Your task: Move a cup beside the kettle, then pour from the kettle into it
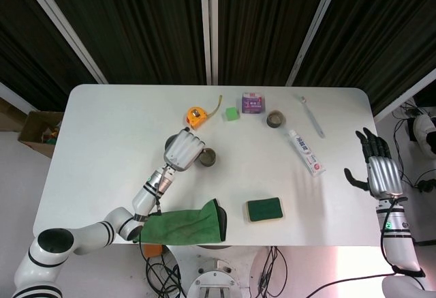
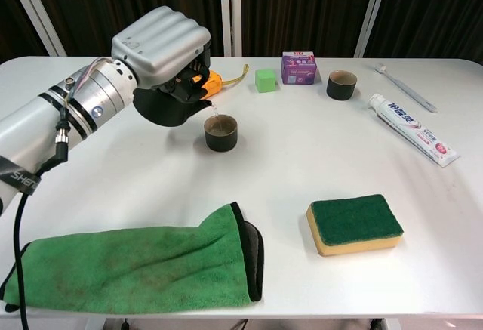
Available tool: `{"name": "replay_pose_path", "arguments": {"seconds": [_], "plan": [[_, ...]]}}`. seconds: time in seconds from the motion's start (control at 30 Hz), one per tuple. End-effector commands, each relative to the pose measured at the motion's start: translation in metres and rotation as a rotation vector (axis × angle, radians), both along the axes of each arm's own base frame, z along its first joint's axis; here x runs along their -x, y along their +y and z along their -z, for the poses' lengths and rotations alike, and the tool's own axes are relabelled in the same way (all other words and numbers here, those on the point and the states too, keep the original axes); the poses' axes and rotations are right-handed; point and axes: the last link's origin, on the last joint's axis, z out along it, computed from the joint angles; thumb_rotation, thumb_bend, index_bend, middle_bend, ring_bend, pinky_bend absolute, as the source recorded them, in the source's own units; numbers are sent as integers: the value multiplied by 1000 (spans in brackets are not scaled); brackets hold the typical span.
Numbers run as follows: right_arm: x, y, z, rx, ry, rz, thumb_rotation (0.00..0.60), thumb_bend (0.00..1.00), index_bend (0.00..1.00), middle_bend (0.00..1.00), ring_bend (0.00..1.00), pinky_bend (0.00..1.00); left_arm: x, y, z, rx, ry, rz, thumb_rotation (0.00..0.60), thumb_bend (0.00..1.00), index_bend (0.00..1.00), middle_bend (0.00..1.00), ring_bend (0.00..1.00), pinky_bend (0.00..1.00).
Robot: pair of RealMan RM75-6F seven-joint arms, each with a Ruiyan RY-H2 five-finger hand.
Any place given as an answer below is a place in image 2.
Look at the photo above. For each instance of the white metal frame post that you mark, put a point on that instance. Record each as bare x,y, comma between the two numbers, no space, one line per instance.
230,13
371,5
34,5

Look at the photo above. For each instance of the green cube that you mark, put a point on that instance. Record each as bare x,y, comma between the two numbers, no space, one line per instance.
266,81

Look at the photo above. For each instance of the orange tape measure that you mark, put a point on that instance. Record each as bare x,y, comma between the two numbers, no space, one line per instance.
214,82

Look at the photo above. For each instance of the grey toothbrush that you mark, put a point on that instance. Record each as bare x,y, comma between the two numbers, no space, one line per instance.
407,88

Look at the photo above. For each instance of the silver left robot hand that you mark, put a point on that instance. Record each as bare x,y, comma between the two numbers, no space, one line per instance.
162,43

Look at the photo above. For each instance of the black teapot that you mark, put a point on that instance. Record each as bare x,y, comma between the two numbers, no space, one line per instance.
162,111

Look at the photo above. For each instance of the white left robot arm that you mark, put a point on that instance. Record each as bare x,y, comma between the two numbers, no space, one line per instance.
45,122

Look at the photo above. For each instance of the purple cardboard box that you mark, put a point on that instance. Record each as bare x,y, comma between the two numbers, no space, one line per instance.
298,67

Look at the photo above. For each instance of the white toothpaste tube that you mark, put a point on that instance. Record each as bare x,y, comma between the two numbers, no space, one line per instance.
411,128

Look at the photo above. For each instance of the green microfibre cloth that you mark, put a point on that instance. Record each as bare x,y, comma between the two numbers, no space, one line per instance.
132,266

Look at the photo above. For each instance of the green and yellow sponge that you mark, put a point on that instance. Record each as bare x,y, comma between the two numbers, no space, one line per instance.
354,220

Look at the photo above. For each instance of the dark ceramic tea cup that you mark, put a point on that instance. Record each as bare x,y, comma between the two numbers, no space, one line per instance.
341,90
220,139

